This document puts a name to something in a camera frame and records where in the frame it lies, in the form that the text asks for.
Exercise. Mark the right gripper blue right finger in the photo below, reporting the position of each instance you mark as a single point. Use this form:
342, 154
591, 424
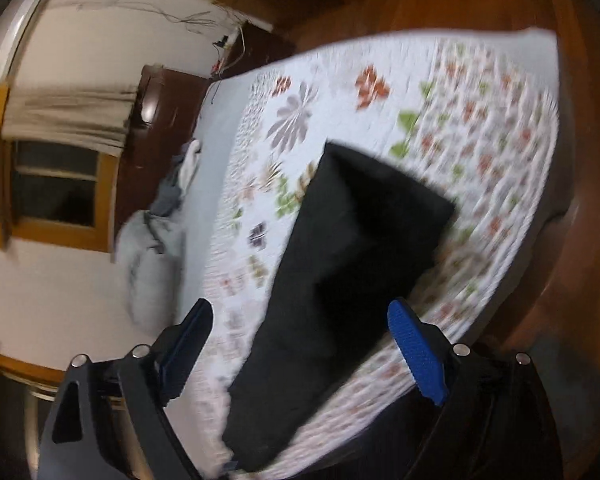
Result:
424, 349

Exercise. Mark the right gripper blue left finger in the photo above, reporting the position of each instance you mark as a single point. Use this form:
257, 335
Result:
179, 347

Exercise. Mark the black padded pants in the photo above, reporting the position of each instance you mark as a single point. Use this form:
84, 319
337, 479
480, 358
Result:
364, 235

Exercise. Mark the grey folded duvet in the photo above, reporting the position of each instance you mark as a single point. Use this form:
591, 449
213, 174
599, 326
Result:
148, 258

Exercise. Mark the grey and white blanket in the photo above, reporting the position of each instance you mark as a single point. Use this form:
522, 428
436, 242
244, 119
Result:
173, 187

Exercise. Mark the wooden framed window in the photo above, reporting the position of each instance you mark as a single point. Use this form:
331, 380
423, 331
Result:
52, 204

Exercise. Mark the floral quilted bedspread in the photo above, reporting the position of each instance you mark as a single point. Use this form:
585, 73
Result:
419, 165

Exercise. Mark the dark wooden headboard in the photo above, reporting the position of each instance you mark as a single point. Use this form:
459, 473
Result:
163, 118

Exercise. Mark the beige curtain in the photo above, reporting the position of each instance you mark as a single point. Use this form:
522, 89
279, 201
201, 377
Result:
95, 118

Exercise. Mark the dark wooden nightstand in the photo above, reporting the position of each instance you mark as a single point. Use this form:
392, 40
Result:
254, 47

